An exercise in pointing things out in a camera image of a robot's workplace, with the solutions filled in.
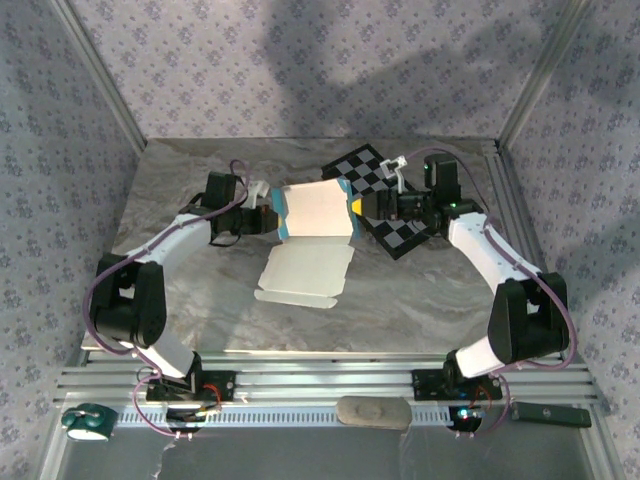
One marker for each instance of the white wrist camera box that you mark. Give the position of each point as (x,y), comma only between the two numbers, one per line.
(257,192)
(394,170)

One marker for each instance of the aluminium corner post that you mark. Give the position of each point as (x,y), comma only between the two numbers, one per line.
(100,75)
(542,75)

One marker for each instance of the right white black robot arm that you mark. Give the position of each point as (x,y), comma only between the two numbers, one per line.
(525,320)

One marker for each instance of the black grey checkerboard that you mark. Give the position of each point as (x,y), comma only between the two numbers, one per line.
(362,167)

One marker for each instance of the aluminium extrusion rail base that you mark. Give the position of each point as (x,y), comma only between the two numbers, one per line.
(320,377)

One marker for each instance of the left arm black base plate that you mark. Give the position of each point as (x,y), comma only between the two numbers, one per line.
(220,386)

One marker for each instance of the green round tape dispenser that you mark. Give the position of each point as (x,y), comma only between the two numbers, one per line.
(90,422)

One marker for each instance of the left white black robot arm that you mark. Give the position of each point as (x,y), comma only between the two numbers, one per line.
(130,310)

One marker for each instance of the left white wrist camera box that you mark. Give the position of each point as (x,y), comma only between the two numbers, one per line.
(257,192)

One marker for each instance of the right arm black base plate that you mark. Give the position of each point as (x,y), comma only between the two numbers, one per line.
(427,384)

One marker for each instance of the aluminium side rail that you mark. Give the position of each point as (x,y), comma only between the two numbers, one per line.
(515,235)

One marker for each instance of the black controller board with LED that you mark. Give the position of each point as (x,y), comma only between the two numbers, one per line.
(466,417)

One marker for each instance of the blue and white paper box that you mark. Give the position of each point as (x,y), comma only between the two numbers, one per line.
(315,215)

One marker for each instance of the grey oval pad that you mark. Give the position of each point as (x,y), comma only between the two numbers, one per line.
(374,412)

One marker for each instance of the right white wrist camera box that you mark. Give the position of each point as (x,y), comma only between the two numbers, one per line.
(394,170)

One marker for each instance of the black rectangular bar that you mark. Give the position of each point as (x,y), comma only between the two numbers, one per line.
(550,415)

